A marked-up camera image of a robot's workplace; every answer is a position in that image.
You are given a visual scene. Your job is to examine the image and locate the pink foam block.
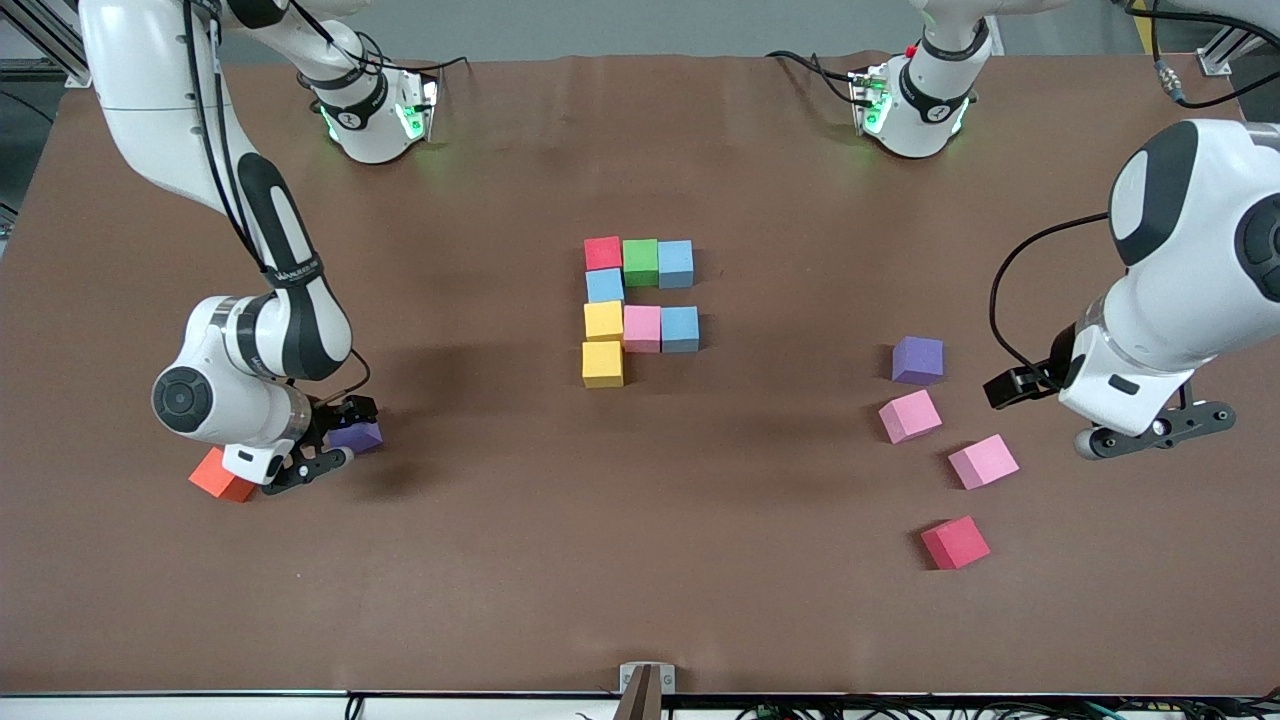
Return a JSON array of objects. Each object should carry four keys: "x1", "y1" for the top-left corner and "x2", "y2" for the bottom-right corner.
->
[
  {"x1": 878, "y1": 389, "x2": 943, "y2": 444},
  {"x1": 623, "y1": 305, "x2": 663, "y2": 354},
  {"x1": 948, "y1": 434, "x2": 1021, "y2": 491}
]

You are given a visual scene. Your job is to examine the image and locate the aluminium frame post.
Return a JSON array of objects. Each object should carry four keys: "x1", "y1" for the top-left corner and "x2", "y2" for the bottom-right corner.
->
[
  {"x1": 0, "y1": 0, "x2": 96, "y2": 89},
  {"x1": 1197, "y1": 25, "x2": 1256, "y2": 78}
]

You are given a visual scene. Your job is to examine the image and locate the purple foam block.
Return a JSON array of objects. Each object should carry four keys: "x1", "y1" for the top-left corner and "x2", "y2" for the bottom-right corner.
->
[
  {"x1": 892, "y1": 336, "x2": 945, "y2": 386},
  {"x1": 328, "y1": 420, "x2": 385, "y2": 457}
]

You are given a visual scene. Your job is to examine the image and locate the black base cable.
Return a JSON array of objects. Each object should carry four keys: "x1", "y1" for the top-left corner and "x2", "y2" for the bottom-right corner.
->
[{"x1": 765, "y1": 48, "x2": 863, "y2": 107}]

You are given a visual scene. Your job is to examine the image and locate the green foam block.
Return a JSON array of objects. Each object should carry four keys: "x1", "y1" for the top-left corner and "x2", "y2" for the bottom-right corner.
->
[{"x1": 622, "y1": 238, "x2": 661, "y2": 289}]

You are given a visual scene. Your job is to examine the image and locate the brown table mat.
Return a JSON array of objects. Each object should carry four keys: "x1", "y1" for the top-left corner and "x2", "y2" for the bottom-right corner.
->
[{"x1": 0, "y1": 50, "x2": 1280, "y2": 698}]

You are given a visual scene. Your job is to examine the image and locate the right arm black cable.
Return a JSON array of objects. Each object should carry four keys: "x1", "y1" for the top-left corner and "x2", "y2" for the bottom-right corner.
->
[{"x1": 185, "y1": 0, "x2": 373, "y2": 403}]

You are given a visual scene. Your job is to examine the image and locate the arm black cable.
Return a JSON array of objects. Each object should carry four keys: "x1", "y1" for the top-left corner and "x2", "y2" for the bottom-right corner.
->
[
  {"x1": 185, "y1": 0, "x2": 373, "y2": 403},
  {"x1": 989, "y1": 212, "x2": 1113, "y2": 375}
]

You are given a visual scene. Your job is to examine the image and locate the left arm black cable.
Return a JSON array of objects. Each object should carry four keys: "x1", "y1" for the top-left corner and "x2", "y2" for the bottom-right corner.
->
[{"x1": 989, "y1": 212, "x2": 1113, "y2": 375}]

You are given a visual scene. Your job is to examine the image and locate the orange foam block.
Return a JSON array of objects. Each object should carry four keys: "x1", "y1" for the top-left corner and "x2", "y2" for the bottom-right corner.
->
[{"x1": 188, "y1": 446, "x2": 257, "y2": 504}]

